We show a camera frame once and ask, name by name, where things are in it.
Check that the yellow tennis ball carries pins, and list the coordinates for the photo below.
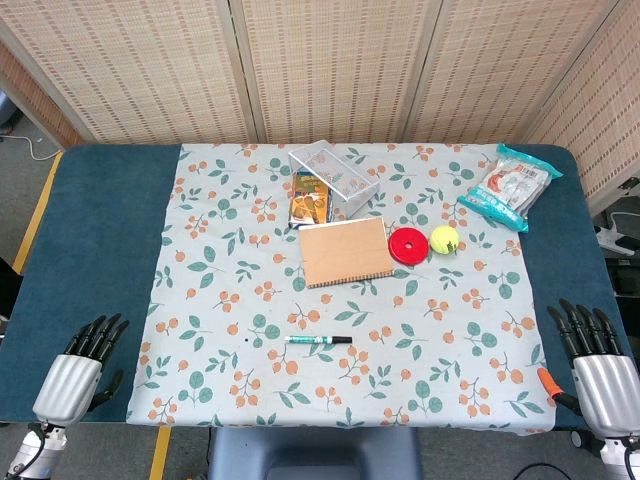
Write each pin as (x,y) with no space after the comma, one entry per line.
(444,239)

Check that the black cylindrical cap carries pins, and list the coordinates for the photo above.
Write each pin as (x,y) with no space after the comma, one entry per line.
(342,340)

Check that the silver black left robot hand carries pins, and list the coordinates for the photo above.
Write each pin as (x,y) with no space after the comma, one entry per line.
(67,382)

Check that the teal white snack bag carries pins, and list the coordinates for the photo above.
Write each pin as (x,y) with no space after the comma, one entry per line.
(510,187)

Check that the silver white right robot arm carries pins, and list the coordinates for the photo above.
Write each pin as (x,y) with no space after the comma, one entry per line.
(620,457)

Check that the clear plastic box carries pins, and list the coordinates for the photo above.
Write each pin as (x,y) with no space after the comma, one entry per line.
(345,182)

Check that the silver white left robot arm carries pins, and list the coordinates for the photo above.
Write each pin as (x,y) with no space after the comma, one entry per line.
(35,452)

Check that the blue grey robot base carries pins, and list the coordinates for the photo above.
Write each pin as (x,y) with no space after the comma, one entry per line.
(315,452)

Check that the woven bamboo folding screen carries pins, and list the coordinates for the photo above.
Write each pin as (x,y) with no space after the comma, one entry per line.
(325,65)

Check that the red disc with hole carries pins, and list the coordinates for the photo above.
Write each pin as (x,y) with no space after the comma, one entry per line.
(400,247)

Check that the orange snack packet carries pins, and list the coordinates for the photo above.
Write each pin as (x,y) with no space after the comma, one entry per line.
(310,205)

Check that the brown spiral notebook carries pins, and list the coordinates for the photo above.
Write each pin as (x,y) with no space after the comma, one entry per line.
(345,252)

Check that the dark teal table cover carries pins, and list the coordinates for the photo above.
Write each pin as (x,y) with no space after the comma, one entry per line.
(100,235)

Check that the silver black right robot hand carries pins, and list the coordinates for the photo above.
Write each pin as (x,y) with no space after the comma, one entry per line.
(605,387)

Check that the floral print tablecloth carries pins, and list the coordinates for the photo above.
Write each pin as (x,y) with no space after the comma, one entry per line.
(240,280)

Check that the green white marker body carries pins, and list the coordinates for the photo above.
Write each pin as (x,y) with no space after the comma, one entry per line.
(307,339)

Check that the white power strip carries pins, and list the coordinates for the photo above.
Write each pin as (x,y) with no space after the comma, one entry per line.
(615,235)

